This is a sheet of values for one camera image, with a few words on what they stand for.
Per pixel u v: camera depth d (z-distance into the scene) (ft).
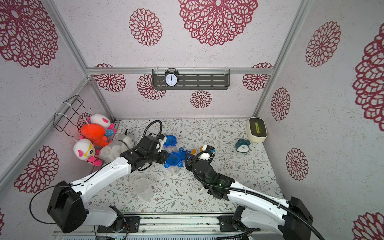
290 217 1.29
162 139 2.43
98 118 3.08
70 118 2.54
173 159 2.80
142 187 2.86
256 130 3.48
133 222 2.46
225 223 2.39
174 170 2.85
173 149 3.08
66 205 1.32
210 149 2.14
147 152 2.03
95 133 2.94
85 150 2.60
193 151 3.38
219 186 1.76
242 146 3.19
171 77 2.94
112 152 2.88
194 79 3.08
